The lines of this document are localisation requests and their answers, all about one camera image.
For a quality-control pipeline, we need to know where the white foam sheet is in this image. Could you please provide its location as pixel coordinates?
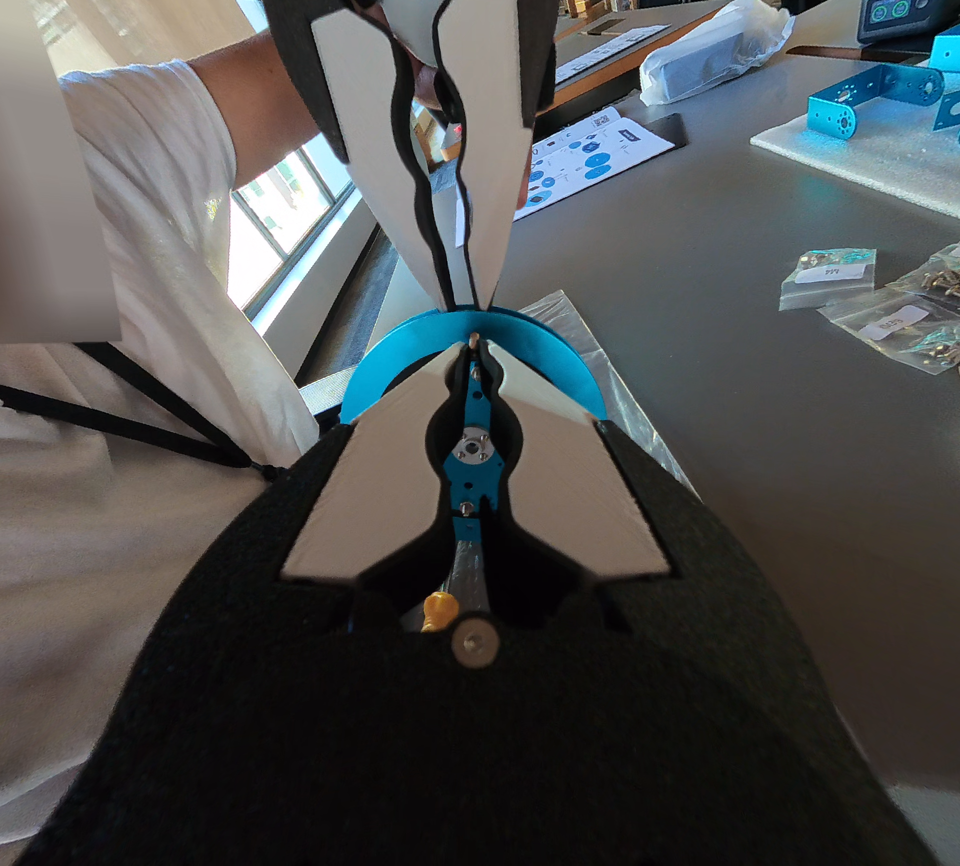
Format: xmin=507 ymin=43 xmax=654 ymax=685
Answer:
xmin=750 ymin=104 xmax=960 ymax=218

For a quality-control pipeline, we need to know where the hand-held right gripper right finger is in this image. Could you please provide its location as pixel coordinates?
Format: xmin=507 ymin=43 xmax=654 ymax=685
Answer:
xmin=477 ymin=339 xmax=672 ymax=582

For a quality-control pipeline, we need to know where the blue metal turntable disc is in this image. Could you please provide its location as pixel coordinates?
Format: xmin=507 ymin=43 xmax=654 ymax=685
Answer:
xmin=339 ymin=307 xmax=606 ymax=544

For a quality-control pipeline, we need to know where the black lanyard strap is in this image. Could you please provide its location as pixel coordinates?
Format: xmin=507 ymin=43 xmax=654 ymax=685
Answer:
xmin=0 ymin=342 xmax=290 ymax=484

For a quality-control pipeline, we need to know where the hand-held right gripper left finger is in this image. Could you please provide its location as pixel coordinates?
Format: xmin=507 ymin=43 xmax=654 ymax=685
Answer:
xmin=279 ymin=341 xmax=472 ymax=589

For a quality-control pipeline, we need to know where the orange handled screwdriver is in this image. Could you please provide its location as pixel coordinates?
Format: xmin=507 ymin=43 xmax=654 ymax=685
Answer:
xmin=420 ymin=542 xmax=490 ymax=636

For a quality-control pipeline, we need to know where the person's left hand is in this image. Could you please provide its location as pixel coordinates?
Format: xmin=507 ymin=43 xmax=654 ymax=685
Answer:
xmin=386 ymin=7 xmax=451 ymax=113

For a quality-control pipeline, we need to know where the white instruction booklet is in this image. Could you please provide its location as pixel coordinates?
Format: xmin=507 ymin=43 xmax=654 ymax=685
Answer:
xmin=513 ymin=104 xmax=676 ymax=222

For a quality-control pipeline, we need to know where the wooden edged desk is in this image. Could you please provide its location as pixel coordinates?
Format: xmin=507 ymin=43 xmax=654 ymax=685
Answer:
xmin=551 ymin=0 xmax=751 ymax=113

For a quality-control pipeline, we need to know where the white wrapped package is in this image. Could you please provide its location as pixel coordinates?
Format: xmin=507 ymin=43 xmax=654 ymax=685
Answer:
xmin=639 ymin=0 xmax=796 ymax=108

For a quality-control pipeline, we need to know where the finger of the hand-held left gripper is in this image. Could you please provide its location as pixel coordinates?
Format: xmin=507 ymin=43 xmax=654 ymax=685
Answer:
xmin=435 ymin=0 xmax=538 ymax=309
xmin=311 ymin=7 xmax=459 ymax=312

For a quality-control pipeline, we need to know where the printed paper sheet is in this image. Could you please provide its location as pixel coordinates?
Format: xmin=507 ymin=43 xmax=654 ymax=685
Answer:
xmin=555 ymin=24 xmax=671 ymax=75

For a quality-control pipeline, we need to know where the pile of small screw bags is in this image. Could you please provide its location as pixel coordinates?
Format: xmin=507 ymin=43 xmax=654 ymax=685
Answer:
xmin=778 ymin=243 xmax=960 ymax=375

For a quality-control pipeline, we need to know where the person's left forearm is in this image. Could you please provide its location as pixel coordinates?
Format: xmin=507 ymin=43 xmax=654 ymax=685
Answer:
xmin=186 ymin=29 xmax=331 ymax=192

